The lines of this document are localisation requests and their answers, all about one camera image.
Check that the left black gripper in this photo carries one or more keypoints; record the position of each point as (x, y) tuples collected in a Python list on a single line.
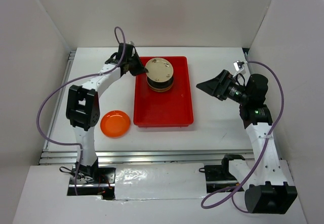
[(140, 69)]

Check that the white front cover panel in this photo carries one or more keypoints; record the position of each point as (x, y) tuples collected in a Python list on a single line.
[(159, 181)]

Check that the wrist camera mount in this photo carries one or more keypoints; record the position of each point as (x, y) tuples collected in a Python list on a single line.
[(240, 67), (125, 51)]

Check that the red plastic bin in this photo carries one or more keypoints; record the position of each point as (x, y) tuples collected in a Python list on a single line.
[(172, 108)]

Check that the yellow patterned plate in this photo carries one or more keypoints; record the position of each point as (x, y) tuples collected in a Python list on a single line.
[(160, 90)]

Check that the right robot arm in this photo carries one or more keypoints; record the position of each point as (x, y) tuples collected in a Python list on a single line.
[(266, 187)]

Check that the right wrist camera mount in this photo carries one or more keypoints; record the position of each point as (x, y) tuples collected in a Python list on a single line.
[(240, 67)]

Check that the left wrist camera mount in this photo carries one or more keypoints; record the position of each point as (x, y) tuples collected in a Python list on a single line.
[(125, 51)]

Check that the black plate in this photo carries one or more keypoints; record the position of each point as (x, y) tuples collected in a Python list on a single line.
[(160, 85)]

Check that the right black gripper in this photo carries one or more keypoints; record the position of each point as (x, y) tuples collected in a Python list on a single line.
[(219, 85)]

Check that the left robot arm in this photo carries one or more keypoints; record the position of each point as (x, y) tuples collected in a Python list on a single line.
[(83, 110)]

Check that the beige plate with characters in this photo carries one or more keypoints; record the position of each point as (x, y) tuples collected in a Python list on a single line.
[(159, 70)]

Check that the orange plate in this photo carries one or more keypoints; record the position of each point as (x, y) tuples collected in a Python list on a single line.
[(115, 124)]

